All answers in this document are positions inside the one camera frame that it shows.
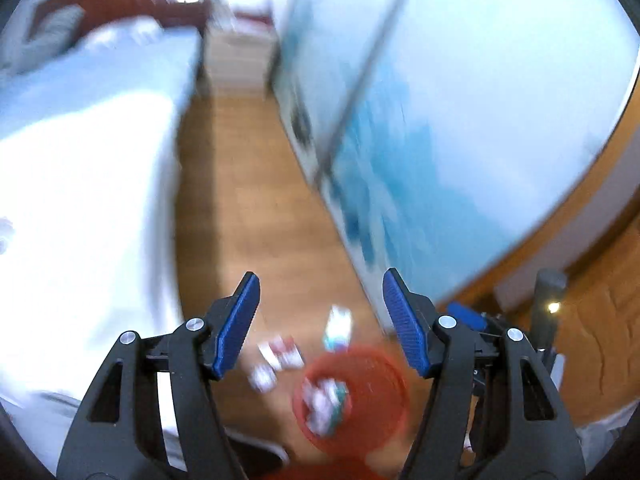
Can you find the person's grey clothing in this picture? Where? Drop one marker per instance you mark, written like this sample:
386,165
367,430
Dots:
602,430

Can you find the small white wrapper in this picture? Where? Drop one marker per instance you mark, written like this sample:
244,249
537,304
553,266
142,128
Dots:
262,379

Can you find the white bed cover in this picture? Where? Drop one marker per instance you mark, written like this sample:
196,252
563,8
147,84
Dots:
75,200

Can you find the white pillow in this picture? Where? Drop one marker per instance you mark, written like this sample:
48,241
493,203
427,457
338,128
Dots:
120,37

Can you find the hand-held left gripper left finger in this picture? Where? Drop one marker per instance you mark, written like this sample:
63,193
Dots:
235,332

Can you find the floral sliding door wardrobe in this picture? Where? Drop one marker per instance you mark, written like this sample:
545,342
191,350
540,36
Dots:
475,110

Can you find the grey pillow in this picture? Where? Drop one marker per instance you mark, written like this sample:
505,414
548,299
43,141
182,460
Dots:
57,30

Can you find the red mesh waste basket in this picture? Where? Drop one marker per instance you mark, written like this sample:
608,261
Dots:
380,385

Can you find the cream nightstand with drawers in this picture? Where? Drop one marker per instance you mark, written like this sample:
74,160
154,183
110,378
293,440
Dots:
240,55

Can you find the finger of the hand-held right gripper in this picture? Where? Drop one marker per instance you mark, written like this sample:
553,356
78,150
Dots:
465,312

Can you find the crumpled white wrappers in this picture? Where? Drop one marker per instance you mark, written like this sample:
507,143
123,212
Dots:
325,402

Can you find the bed with blue sheet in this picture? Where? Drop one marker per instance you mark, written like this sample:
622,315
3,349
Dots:
125,75

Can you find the red white packet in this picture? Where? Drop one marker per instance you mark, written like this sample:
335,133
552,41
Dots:
281,352

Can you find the white teal carton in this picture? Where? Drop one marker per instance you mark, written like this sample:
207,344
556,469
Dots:
338,330

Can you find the red box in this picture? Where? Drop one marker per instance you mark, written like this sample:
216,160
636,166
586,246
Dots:
255,16

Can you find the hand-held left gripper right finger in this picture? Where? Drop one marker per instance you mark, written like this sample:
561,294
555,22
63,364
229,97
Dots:
406,330

